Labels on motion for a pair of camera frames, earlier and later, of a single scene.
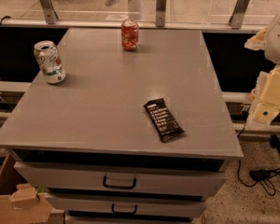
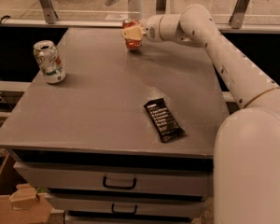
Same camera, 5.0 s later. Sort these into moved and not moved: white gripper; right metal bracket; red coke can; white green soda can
Moved: white gripper
Not moved: right metal bracket; white green soda can; red coke can
